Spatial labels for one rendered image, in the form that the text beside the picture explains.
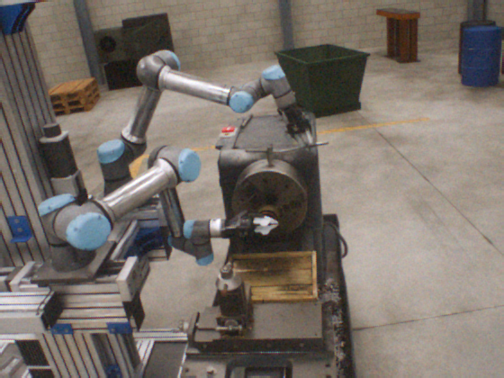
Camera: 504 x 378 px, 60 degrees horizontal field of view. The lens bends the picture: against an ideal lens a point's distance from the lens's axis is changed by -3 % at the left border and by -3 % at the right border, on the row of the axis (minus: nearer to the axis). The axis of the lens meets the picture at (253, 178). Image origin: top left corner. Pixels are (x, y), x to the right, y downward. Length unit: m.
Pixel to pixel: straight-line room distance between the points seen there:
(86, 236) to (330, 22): 10.91
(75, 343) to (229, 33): 10.18
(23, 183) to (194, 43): 10.17
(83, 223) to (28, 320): 0.41
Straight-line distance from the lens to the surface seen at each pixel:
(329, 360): 1.44
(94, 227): 1.41
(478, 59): 7.94
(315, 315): 1.48
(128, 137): 2.01
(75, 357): 2.19
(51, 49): 12.43
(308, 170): 1.99
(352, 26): 12.11
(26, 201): 1.78
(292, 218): 1.92
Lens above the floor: 1.96
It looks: 24 degrees down
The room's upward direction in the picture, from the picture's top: 7 degrees counter-clockwise
